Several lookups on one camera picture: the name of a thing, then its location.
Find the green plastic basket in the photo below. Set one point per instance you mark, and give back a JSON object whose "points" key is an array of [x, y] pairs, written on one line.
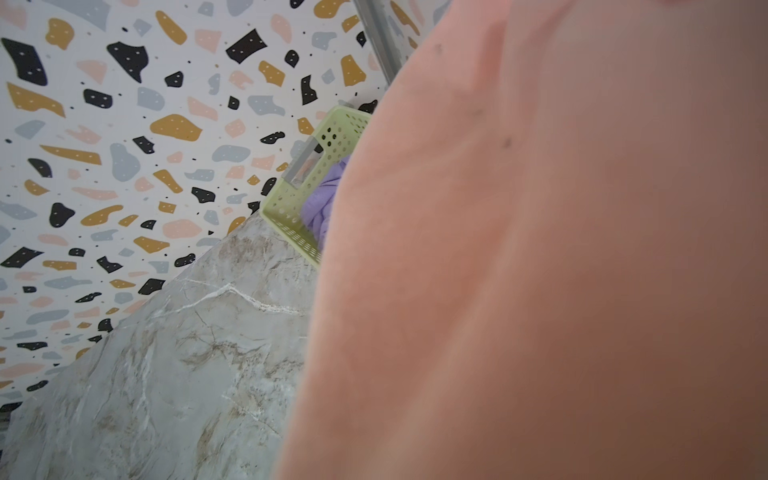
{"points": [[334, 139]]}

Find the pink graphic t-shirt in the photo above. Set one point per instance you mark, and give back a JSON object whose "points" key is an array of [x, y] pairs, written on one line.
{"points": [[547, 257]]}

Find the aluminium rail frame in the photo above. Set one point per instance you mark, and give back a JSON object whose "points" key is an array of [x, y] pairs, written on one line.
{"points": [[393, 27]]}

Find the purple t-shirt in basket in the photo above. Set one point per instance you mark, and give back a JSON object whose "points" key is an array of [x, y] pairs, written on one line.
{"points": [[316, 211]]}

